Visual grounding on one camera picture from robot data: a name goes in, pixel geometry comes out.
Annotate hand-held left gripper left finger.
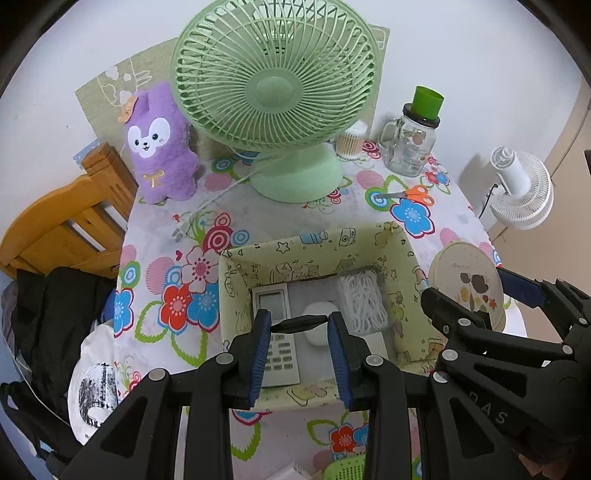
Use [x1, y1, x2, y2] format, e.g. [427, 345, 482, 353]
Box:
[60, 308, 273, 480]

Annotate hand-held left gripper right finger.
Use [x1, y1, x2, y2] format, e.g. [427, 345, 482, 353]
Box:
[325, 311, 527, 480]

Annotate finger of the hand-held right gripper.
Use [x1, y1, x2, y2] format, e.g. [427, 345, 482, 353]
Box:
[496, 267, 591, 358]
[420, 287, 578, 370]

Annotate black hair clip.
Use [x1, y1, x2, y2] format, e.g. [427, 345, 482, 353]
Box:
[271, 315, 332, 333]

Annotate white round device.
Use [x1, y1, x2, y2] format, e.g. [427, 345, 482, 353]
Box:
[302, 300, 338, 347]

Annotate cartoon print storage box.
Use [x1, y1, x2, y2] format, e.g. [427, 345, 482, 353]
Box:
[218, 220, 451, 407]

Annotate green perforated case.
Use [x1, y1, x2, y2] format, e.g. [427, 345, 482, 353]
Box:
[322, 455, 370, 480]

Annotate person's right hand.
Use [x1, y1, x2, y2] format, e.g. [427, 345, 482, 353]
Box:
[516, 453, 552, 480]

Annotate white remote control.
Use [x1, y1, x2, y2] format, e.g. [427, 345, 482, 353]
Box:
[252, 284, 302, 388]

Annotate white floor fan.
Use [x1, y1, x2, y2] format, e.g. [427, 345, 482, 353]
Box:
[489, 146, 554, 230]

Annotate beige wooden door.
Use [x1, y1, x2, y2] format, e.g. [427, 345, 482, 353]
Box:
[489, 83, 591, 296]

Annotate white ribbed plastic item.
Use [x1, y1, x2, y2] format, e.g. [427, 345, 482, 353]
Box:
[270, 463, 311, 480]

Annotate floral tablecloth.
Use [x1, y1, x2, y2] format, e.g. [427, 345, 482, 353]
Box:
[113, 138, 527, 480]

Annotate white printed cloth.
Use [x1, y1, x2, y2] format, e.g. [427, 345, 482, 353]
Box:
[68, 323, 127, 446]

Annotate glass mug jar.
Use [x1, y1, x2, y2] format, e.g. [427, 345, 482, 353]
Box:
[379, 104, 441, 178]

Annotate green plastic cup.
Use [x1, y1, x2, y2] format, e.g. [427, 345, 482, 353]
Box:
[411, 85, 445, 121]

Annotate cotton swab container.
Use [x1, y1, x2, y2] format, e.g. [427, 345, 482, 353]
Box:
[336, 122, 369, 161]

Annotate black clothing pile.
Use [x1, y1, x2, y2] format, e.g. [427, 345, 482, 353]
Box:
[11, 267, 116, 416]

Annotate purple plush bunny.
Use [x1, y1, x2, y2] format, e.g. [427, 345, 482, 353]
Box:
[119, 82, 201, 206]

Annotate black backpack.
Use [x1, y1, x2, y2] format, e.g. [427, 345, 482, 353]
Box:
[0, 381, 79, 476]

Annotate wooden chair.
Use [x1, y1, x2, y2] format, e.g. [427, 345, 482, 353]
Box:
[0, 142, 139, 280]

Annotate green desk fan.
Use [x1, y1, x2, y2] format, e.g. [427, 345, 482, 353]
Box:
[170, 0, 383, 204]

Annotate blue patterned paper strip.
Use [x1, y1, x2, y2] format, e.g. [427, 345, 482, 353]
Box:
[73, 137, 100, 162]

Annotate black floor fan cable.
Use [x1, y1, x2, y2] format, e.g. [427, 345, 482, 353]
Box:
[477, 184, 499, 217]

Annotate orange handled scissors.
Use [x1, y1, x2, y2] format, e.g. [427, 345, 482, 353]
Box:
[376, 185, 435, 207]

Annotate white fan power cord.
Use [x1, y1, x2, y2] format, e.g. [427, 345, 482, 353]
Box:
[172, 157, 278, 243]

